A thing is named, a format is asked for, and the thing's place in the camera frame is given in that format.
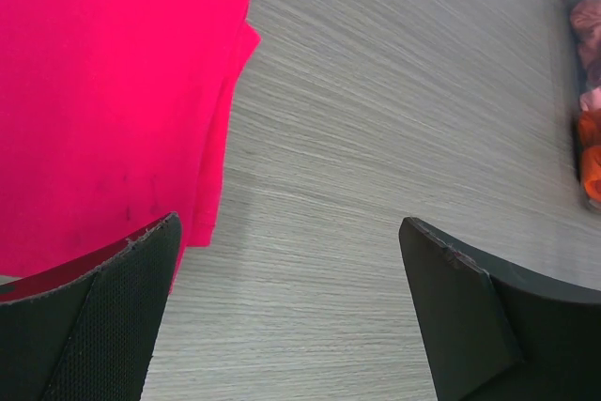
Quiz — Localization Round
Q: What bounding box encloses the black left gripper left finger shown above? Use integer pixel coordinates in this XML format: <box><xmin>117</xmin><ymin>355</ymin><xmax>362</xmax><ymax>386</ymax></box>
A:
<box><xmin>1</xmin><ymin>213</ymin><xmax>182</xmax><ymax>400</ymax></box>

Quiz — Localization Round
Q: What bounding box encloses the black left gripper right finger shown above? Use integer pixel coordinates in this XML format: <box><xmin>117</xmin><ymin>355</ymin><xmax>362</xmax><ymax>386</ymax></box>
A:
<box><xmin>399</xmin><ymin>217</ymin><xmax>600</xmax><ymax>400</ymax></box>

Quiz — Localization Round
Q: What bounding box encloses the light pink t shirt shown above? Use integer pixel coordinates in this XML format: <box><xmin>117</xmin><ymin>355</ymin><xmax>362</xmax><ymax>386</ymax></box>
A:
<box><xmin>579</xmin><ymin>86</ymin><xmax>601</xmax><ymax>112</ymax></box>

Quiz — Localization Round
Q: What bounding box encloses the orange t shirt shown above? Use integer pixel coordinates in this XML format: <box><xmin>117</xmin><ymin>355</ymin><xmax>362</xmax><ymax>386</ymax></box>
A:
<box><xmin>578</xmin><ymin>110</ymin><xmax>600</xmax><ymax>203</ymax></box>

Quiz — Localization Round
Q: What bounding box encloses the folded magenta t shirt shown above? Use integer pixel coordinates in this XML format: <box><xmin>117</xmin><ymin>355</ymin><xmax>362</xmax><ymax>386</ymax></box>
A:
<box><xmin>1</xmin><ymin>0</ymin><xmax>260</xmax><ymax>277</ymax></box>

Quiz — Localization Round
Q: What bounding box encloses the dusty rose t shirt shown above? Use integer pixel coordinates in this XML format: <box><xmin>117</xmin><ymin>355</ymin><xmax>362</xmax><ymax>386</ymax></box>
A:
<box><xmin>570</xmin><ymin>0</ymin><xmax>600</xmax><ymax>86</ymax></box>

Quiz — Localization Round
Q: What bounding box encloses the grey plastic tray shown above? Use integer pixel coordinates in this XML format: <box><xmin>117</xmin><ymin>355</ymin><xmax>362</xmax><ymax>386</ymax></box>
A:
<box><xmin>570</xmin><ymin>23</ymin><xmax>600</xmax><ymax>212</ymax></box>

